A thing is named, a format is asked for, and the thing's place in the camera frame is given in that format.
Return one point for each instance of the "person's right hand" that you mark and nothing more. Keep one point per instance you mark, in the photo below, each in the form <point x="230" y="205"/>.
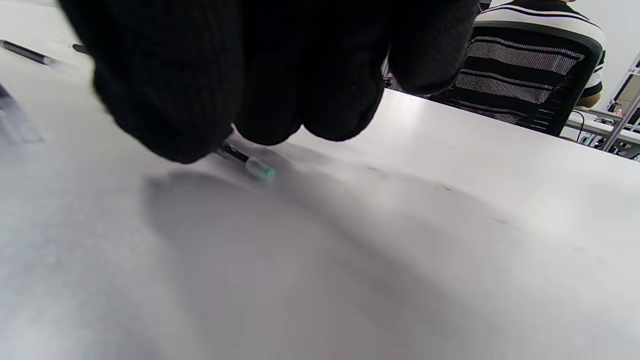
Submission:
<point x="250" y="60"/>

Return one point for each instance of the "single black pen refill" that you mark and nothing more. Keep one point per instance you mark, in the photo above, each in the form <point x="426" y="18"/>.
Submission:
<point x="237" y="155"/>

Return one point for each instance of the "black pen refills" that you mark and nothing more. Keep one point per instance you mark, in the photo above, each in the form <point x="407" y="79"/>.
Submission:
<point x="25" y="52"/>

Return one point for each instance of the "black mesh office chair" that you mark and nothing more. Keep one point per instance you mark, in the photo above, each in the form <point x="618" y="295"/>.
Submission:
<point x="575" y="90"/>

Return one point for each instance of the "white office desk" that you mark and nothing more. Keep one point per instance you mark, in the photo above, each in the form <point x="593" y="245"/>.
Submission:
<point x="590" y="125"/>

